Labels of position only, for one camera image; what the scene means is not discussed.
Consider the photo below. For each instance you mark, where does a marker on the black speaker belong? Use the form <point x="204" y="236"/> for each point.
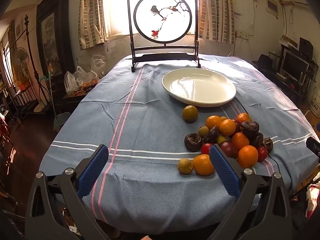
<point x="306" y="45"/>

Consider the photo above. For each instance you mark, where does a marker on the clear plastic bag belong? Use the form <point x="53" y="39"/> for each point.
<point x="98" y="63"/>
<point x="77" y="77"/>

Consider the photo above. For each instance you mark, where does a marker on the bird painting table screen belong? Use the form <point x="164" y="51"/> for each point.
<point x="162" y="55"/>

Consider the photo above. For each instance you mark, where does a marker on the computer monitor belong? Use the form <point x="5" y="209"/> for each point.
<point x="293" y="63"/>

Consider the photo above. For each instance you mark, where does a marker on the small yellow-green fruit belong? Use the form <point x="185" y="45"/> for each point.
<point x="185" y="166"/>
<point x="223" y="118"/>
<point x="203" y="131"/>
<point x="221" y="139"/>

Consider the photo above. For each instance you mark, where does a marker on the red cherry tomato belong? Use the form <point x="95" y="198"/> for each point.
<point x="206" y="148"/>

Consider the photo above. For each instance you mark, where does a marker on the white wall vent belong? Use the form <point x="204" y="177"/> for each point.
<point x="272" y="6"/>

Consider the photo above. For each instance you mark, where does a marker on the orange mandarin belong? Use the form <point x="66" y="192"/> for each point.
<point x="227" y="127"/>
<point x="203" y="165"/>
<point x="213" y="122"/>
<point x="243" y="117"/>
<point x="247" y="156"/>
<point x="239" y="140"/>

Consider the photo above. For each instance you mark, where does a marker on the brick pattern curtain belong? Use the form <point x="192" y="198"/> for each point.
<point x="217" y="12"/>
<point x="90" y="17"/>

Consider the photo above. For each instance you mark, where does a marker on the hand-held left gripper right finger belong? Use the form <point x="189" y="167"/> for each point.
<point x="225" y="172"/>

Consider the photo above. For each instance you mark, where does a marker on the bright window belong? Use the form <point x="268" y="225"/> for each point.
<point x="115" y="5"/>

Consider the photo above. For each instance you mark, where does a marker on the dark framed tall painting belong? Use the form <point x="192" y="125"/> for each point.
<point x="52" y="37"/>

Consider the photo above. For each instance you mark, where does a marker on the dark wooden side table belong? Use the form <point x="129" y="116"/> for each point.
<point x="75" y="97"/>

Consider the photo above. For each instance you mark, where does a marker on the white round plate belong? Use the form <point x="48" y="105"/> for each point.
<point x="200" y="87"/>

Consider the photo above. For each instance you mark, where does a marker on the standing fan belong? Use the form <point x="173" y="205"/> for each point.
<point x="20" y="60"/>

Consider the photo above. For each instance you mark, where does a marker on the dark brown date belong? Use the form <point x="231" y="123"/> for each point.
<point x="212" y="133"/>
<point x="257" y="140"/>

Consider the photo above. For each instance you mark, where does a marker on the black hat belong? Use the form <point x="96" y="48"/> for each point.
<point x="265" y="60"/>

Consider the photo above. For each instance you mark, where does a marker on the white paint bucket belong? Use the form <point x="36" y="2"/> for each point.
<point x="315" y="103"/>

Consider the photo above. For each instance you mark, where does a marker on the dark red plum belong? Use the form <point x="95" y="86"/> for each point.
<point x="237" y="124"/>
<point x="228" y="149"/>

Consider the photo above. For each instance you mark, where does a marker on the grey bucket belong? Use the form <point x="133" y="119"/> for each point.
<point x="61" y="121"/>

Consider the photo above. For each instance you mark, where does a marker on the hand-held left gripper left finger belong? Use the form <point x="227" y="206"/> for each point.
<point x="93" y="170"/>

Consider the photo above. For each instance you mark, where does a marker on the blue striped tablecloth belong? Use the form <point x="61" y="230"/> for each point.
<point x="145" y="120"/>

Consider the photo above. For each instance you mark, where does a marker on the greenish mandarin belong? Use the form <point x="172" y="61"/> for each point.
<point x="190" y="113"/>

